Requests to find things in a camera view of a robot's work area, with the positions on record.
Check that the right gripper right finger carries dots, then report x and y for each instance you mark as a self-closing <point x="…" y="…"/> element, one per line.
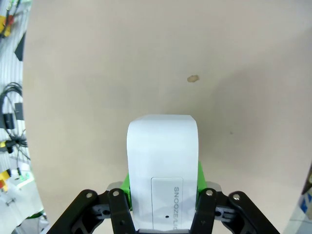
<point x="207" y="212"/>

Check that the white digital alarm clock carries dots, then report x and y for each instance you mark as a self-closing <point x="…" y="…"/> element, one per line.
<point x="161" y="146"/>

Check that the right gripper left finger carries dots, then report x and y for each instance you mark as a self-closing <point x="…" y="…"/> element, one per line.
<point x="119" y="212"/>

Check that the yellow emergency stop box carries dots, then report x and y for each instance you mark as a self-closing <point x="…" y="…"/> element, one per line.
<point x="3" y="175"/>
<point x="2" y="23"/>

